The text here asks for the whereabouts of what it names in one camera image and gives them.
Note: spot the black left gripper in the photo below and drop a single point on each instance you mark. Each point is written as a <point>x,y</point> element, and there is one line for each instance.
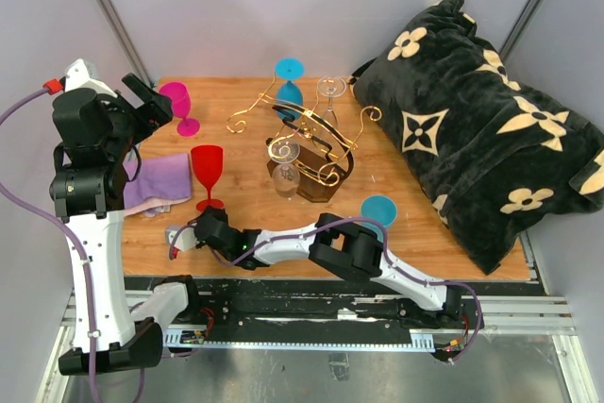
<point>155,111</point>

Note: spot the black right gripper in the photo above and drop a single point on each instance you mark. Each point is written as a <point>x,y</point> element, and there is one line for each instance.
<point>219,214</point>

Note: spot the magenta plastic wine glass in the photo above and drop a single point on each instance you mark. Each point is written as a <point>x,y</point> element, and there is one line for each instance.
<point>181,107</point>

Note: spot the red plastic wine glass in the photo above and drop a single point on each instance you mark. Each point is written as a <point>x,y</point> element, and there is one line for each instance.
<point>207,162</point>

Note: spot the blue plastic wine glass front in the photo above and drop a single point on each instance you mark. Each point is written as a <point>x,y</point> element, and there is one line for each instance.
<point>380,208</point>

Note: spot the blue plastic wine glass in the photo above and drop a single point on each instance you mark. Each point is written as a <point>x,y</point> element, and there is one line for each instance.
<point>380,208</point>
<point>289,70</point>

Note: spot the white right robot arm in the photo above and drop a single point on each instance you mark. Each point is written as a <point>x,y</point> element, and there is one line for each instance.
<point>342,246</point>

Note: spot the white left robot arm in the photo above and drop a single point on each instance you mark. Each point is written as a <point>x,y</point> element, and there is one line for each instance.
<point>98,128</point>

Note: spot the clear wine glass front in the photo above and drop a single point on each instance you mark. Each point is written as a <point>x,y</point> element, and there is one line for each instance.
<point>283,153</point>

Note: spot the clear wine glass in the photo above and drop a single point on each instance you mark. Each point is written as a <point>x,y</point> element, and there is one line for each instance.
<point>331,87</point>
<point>283,153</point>

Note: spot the blue plastic wine glass back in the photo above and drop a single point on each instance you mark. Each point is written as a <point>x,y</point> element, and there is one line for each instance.
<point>289,70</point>

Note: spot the clear wine glass back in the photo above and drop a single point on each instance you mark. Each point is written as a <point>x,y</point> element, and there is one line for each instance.
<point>331,87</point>

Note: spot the purple folded cloth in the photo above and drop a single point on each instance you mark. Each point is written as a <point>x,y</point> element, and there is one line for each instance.
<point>161,183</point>

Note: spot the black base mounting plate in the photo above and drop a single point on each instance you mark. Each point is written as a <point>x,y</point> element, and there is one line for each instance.
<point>313,312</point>

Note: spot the black floral plush pillow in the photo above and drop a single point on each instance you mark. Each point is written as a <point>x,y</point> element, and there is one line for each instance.
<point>492,155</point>

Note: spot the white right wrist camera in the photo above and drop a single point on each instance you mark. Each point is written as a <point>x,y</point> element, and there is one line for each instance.
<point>180,239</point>

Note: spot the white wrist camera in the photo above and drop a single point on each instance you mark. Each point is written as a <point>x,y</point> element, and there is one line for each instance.
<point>180,239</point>
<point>79,74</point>

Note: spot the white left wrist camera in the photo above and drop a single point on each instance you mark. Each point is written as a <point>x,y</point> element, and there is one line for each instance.
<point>79,74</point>

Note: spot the gold wire wine glass rack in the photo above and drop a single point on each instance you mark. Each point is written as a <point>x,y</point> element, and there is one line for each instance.
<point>326,158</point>

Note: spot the aluminium frame rail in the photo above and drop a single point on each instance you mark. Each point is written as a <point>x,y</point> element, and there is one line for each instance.
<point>525,316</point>

